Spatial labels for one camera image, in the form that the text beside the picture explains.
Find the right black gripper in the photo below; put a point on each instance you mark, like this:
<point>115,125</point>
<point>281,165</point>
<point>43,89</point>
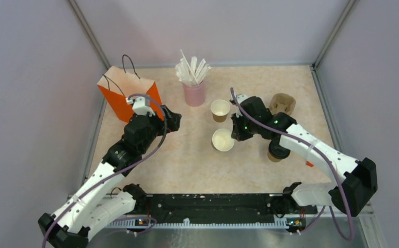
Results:
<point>237,134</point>

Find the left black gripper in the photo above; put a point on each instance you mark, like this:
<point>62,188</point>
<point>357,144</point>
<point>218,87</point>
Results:
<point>174,119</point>

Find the black plastic cup lid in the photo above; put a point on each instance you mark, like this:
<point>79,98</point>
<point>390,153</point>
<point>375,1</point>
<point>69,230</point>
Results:
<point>278,151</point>

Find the orange paper bag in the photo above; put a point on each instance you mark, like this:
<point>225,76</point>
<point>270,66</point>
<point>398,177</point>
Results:
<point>117,85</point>

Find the brown paper coffee cup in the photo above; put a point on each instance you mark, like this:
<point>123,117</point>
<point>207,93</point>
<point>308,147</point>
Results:
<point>272,158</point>

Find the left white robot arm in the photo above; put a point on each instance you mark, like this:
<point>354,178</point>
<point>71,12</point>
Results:
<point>83,216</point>

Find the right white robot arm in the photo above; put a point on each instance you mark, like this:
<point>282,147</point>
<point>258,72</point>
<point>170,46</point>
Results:
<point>353,181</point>

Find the stack of brown paper cups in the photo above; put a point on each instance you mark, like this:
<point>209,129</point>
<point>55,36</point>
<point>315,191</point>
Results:
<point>220,110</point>

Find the pink cylindrical straw holder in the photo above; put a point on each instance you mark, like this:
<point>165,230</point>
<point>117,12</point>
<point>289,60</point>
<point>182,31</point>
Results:
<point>194,95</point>

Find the bundle of white wrapped straws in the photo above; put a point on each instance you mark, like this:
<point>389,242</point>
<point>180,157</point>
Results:
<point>191,73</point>

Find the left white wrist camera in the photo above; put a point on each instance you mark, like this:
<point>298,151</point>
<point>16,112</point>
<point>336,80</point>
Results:
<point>141,106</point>

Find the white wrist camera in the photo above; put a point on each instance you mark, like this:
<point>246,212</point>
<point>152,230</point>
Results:
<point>237,100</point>
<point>141,106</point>

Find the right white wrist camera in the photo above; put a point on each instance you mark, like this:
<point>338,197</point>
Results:
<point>237,100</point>

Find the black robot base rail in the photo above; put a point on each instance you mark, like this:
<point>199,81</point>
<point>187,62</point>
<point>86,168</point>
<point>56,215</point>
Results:
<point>218,208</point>

